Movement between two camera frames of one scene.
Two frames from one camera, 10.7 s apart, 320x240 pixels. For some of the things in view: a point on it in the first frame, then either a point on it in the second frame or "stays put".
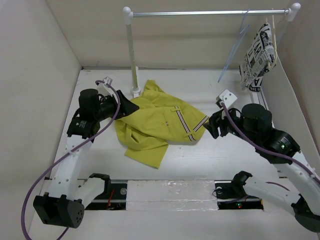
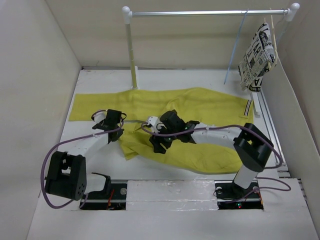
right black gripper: [212, 125] -> [155, 141]
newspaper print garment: [260, 55] stays put
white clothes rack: [128, 15] stays put
